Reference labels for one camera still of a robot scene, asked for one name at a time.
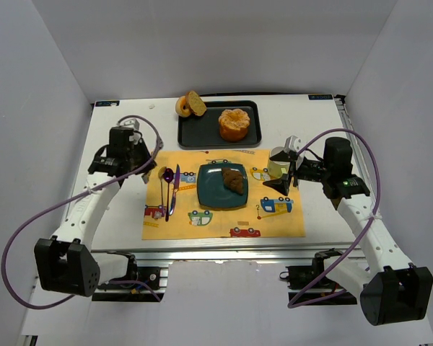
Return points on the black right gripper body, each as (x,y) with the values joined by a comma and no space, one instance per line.
(293,171)

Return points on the teal square plate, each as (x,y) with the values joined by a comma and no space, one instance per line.
(214,193)

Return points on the purple iridescent spoon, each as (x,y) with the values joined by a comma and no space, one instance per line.
(168,178)

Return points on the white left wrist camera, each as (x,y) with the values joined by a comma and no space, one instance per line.
(132,123)

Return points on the light green mug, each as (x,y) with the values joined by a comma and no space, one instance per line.
(277,168)

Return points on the sliced baguette piece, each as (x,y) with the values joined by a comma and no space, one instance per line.
(195,103)

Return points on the black baking tray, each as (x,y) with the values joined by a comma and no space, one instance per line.
(203,132)

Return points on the brown chocolate bread piece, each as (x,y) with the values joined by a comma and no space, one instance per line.
(233,180)

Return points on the glazed donut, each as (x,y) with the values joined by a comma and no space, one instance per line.
(182,108)

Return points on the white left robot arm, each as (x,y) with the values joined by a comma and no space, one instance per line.
(65,263)

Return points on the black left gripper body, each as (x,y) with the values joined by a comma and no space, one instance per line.
(144,158)

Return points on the yellow car print placemat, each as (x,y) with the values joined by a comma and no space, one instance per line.
(266,214)

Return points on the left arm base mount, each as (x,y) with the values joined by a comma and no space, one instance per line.
(145,285)

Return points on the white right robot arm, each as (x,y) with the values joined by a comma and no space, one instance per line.
(392,289)

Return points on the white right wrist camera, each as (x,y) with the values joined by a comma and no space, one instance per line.
(292,143)

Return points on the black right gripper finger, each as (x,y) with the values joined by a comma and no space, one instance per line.
(281,185)
(281,156)

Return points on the purple iridescent knife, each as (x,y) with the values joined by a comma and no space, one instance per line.
(175,189)

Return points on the silver metal tongs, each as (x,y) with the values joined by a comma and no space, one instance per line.
(155,155)

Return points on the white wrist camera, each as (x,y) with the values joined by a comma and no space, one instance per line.
(132,123)
(292,143)

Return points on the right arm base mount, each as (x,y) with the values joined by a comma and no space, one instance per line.
(325,292)

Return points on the orange bundt cake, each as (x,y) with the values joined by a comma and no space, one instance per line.
(233,125)

